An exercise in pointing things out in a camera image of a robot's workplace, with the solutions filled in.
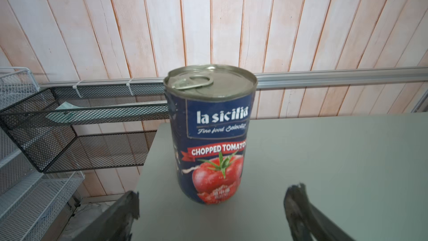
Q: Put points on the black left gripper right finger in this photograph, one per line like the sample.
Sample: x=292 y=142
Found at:
x=306 y=222

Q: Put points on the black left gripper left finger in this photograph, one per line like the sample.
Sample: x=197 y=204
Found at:
x=115 y=223

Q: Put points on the dark blue tomato can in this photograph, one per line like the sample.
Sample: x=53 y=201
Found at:
x=209 y=110

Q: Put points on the grey metal cabinet box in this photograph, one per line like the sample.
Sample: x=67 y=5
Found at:
x=368 y=174

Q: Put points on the white wire mesh shelf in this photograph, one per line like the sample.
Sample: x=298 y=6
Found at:
x=30 y=200

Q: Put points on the black wire mesh basket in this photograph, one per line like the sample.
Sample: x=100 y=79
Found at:
x=44 y=125

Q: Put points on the aluminium wall rail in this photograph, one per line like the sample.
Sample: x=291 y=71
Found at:
x=327 y=78

